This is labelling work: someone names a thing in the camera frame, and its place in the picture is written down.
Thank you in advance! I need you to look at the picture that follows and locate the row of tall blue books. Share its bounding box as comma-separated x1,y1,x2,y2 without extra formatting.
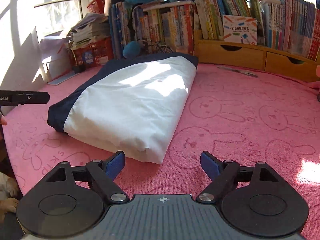
109,2,133,60

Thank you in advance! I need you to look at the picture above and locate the red plastic crate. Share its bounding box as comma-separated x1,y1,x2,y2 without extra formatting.
72,37,112,68

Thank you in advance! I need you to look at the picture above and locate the row of colourful paperback books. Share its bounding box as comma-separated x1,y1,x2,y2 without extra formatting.
132,1,199,55

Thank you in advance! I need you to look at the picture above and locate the pink rabbit print mat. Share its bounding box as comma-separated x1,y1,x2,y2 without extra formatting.
0,62,320,230

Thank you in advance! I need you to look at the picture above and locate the white window frame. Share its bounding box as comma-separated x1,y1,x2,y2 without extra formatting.
0,0,85,45

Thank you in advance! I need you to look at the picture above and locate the white printed cardboard box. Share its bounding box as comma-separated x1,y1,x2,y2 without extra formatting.
222,14,258,45

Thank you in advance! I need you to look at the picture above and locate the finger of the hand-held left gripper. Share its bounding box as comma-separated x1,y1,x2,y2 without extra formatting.
15,91,50,105

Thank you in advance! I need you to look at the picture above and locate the black model bicycle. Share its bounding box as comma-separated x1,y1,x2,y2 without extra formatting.
136,39,173,55

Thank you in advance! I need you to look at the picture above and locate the blue plush ball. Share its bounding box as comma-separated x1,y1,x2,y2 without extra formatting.
122,41,141,58

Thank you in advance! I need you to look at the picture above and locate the row of green spine books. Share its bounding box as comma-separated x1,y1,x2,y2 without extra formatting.
194,0,266,46

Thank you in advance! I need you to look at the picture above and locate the navy and white jacket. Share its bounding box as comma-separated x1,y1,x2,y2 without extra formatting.
47,52,199,165

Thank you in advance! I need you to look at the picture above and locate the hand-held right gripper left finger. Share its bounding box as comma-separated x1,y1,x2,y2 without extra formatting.
46,151,130,204

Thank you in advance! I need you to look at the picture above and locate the tan and white furry object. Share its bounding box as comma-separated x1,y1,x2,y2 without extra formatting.
0,171,21,217

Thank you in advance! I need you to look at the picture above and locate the wooden desk organiser with drawers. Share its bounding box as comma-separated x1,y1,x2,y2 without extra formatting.
194,29,320,82

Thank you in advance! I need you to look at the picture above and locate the small red plastic basket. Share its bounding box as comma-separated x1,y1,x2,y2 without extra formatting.
87,0,106,14

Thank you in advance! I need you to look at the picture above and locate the white paper bag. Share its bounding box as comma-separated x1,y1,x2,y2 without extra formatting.
39,35,73,82

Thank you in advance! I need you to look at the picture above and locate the pen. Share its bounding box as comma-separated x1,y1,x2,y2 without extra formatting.
216,65,258,78

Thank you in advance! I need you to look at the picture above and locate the stack of paper booklets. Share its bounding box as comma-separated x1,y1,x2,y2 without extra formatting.
69,13,110,49

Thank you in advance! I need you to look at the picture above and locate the light blue flat pad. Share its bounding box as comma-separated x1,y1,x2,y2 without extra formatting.
47,70,81,85

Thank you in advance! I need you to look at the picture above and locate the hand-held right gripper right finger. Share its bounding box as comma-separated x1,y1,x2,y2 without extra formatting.
196,151,279,204

